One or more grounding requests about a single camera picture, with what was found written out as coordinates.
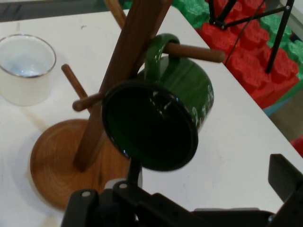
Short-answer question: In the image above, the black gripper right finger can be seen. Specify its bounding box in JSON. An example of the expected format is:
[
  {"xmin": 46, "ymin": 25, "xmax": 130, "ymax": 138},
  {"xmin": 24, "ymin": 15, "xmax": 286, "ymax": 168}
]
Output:
[{"xmin": 267, "ymin": 153, "xmax": 303, "ymax": 227}]

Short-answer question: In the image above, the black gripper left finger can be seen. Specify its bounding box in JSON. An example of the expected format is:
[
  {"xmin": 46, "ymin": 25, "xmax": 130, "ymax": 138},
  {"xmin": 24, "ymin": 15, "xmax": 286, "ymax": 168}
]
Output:
[{"xmin": 61, "ymin": 158, "xmax": 191, "ymax": 227}]

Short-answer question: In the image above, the green enamel mug white print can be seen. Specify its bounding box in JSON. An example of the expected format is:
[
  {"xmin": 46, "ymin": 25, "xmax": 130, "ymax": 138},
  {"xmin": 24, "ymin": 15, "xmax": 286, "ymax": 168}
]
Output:
[{"xmin": 101, "ymin": 33, "xmax": 215, "ymax": 172}]

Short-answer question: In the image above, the wooden mug tree stand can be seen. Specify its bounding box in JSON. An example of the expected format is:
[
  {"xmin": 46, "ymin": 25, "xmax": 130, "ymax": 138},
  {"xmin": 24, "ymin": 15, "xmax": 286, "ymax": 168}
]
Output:
[{"xmin": 30, "ymin": 0, "xmax": 226, "ymax": 211}]

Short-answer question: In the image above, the teal foam floor mat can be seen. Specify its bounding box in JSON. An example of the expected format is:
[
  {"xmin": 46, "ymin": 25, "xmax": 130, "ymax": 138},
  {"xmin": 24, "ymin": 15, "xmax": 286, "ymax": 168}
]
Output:
[{"xmin": 262, "ymin": 94, "xmax": 296, "ymax": 117}]

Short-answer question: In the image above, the green foam building block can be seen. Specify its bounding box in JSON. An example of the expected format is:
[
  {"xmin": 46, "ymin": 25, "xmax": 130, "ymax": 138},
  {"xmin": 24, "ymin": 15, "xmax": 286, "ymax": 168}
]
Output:
[
  {"xmin": 170, "ymin": 0, "xmax": 214, "ymax": 29},
  {"xmin": 259, "ymin": 14, "xmax": 303, "ymax": 80}
]

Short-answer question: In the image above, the black tripod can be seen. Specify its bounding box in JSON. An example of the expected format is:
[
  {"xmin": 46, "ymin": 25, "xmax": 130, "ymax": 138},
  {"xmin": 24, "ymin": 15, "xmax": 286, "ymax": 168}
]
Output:
[{"xmin": 207, "ymin": 0, "xmax": 296, "ymax": 74}]

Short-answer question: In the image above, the thin black cable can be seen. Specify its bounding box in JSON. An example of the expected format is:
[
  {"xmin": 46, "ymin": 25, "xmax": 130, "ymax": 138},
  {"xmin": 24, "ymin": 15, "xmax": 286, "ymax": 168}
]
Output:
[{"xmin": 223, "ymin": 21, "xmax": 249, "ymax": 66}]

